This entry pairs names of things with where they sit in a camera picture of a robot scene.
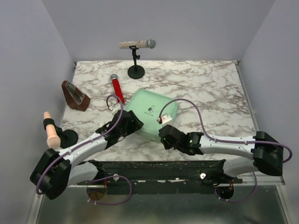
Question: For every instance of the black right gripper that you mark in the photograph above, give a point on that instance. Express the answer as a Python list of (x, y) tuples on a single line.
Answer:
[(166, 145)]

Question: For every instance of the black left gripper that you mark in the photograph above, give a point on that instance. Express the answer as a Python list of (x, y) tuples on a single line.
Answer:
[(134, 125)]

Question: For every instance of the green medicine kit case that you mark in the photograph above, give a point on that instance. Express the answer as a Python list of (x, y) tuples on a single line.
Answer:
[(147, 105)]

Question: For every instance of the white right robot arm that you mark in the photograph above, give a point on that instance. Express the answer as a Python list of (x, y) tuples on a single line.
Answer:
[(253, 153)]

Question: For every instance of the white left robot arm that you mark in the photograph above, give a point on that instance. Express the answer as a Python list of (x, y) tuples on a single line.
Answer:
[(53, 171)]

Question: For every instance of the red microphone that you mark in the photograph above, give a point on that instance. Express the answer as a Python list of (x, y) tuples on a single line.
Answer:
[(117, 89)]

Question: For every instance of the black microphone stand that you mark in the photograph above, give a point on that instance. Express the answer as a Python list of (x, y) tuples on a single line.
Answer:
[(135, 71)]

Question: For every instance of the brown metronome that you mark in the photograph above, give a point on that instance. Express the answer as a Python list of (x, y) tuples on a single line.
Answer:
[(74, 97)]

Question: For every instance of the black round stand base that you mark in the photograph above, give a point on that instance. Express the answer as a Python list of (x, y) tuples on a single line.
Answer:
[(68, 138)]

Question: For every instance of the beige microphone on stand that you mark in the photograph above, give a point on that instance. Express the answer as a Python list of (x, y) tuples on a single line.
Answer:
[(53, 140)]

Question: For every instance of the glitter microphone on stand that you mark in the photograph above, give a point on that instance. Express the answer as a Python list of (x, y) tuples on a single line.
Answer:
[(150, 44)]

